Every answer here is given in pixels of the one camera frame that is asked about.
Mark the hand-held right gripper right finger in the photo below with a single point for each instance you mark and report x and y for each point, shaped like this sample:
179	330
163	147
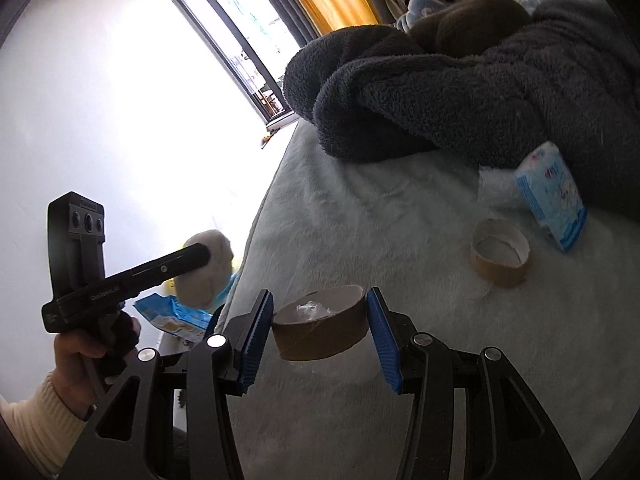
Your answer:
385	340

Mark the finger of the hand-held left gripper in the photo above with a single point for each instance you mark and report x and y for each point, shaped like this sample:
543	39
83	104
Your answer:
170	270

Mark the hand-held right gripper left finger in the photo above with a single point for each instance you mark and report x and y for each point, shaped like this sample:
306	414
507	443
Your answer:
255	340

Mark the white paper wad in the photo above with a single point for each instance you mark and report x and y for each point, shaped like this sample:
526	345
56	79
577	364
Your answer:
210	285

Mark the brown tape roll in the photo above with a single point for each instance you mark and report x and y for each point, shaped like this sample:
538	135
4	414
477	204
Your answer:
320	335
492	270

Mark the clear plastic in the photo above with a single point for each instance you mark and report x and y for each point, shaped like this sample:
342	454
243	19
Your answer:
495	185

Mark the blue tissue pack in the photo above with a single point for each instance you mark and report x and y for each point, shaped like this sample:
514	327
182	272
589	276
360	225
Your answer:
550	195

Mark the person's left forearm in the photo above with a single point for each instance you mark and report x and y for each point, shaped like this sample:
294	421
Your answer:
40	425

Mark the person's left hand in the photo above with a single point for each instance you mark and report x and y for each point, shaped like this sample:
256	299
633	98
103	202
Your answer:
70	360

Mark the blue printed packet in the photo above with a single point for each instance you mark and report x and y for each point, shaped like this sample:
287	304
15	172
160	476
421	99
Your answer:
170	317

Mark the small orange object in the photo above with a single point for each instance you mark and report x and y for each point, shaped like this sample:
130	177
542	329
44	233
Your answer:
267	138

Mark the dark grey fleece blanket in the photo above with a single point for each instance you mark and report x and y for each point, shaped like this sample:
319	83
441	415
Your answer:
450	95

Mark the glass balcony door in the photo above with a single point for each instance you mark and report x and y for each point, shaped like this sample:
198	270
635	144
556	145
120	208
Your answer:
220	10

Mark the brown pillow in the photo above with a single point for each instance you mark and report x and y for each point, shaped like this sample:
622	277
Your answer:
475	25

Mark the blue cloud-patterned duvet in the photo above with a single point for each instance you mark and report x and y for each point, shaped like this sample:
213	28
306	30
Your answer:
417	7

